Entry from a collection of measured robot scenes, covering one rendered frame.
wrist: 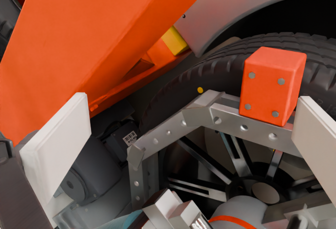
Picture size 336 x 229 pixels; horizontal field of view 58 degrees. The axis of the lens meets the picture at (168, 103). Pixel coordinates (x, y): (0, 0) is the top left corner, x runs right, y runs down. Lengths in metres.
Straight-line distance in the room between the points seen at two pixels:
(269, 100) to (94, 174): 0.67
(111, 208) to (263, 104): 0.86
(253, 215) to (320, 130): 0.44
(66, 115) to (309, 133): 0.13
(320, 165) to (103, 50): 0.33
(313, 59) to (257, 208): 0.28
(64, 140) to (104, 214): 1.03
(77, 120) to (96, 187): 0.81
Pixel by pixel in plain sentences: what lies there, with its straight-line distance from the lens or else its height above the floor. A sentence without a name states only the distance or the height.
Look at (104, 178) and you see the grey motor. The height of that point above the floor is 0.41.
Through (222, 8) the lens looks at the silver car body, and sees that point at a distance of 0.89.
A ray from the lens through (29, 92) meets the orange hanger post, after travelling 0.63.
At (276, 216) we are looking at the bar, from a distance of 0.59.
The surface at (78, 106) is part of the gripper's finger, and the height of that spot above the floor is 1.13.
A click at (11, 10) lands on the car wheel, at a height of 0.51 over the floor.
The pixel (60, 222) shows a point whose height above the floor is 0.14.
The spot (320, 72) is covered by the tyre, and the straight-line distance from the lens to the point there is 0.53.
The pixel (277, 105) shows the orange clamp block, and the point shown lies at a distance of 0.45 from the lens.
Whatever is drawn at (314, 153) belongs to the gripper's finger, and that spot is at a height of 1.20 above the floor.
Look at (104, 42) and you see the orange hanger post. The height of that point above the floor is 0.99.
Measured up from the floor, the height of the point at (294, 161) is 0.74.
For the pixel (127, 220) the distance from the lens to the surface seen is 0.63.
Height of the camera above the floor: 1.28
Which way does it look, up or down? 43 degrees down
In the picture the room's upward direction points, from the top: 53 degrees clockwise
